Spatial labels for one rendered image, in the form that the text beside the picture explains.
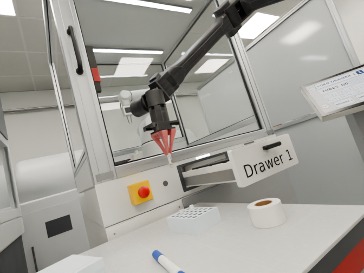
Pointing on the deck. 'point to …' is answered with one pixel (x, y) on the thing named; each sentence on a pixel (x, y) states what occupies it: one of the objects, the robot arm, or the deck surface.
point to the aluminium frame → (102, 174)
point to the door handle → (76, 50)
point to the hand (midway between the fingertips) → (167, 152)
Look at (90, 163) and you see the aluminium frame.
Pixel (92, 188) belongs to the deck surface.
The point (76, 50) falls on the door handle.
